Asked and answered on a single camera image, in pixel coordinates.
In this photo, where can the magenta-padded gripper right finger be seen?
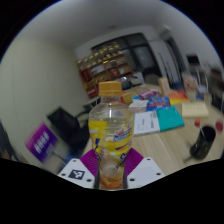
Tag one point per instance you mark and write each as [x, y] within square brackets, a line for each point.
[146, 171]

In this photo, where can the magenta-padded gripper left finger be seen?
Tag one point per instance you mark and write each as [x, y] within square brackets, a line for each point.
[75, 173]

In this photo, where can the yellow-labelled clear drink bottle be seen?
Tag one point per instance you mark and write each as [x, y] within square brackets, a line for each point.
[111, 133]

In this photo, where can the black office chair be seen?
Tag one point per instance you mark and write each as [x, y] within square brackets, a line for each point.
[68, 128]

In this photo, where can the purple sign board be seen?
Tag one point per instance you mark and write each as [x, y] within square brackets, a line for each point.
[41, 141]

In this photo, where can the white booklet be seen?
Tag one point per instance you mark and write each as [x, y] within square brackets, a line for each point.
[146, 122]

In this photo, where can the teal book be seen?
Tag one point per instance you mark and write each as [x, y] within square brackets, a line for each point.
[170, 118]

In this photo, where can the black mug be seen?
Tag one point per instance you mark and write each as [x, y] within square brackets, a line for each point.
[202, 146]

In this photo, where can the white paper sheets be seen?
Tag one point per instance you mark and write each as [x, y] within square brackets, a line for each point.
[138, 106]

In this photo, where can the blue book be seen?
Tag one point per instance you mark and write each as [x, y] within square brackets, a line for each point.
[158, 104]

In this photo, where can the red lollipop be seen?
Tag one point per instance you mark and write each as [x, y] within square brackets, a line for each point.
[197, 122]

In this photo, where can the white round side table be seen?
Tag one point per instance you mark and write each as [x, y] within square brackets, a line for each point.
[90, 102]

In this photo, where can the yellow gift box red ribbon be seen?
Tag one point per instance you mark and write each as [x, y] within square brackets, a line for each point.
[127, 98]

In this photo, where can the pink box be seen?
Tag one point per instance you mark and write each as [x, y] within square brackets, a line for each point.
[148, 94]

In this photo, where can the pale yellow paper pad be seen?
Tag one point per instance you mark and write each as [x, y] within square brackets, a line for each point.
[195, 109]

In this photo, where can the orange book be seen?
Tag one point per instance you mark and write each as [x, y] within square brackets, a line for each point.
[178, 97]

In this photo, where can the tan carton box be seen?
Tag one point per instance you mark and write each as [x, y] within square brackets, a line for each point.
[164, 86]

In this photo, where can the potted flower bouquet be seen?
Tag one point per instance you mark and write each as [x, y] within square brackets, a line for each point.
[190, 82]

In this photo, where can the wooden shelf unit with trophies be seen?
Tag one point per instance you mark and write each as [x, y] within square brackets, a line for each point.
[103, 66]

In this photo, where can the dark glass door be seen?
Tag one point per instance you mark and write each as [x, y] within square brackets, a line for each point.
[140, 53]

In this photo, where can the black computer monitor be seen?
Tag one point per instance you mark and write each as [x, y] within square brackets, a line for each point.
[193, 60]

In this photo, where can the white air conditioner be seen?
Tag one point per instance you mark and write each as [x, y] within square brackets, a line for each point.
[165, 31]

